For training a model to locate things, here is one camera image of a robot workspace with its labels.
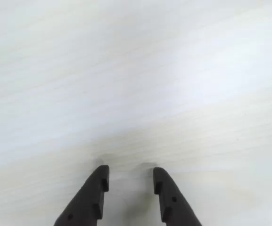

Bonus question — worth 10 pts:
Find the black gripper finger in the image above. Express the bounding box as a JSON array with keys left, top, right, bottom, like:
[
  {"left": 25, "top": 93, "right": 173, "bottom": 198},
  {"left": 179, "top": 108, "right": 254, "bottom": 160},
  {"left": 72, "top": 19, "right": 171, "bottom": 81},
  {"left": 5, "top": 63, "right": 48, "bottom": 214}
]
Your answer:
[
  {"left": 153, "top": 167, "right": 203, "bottom": 226},
  {"left": 54, "top": 165, "right": 110, "bottom": 226}
]

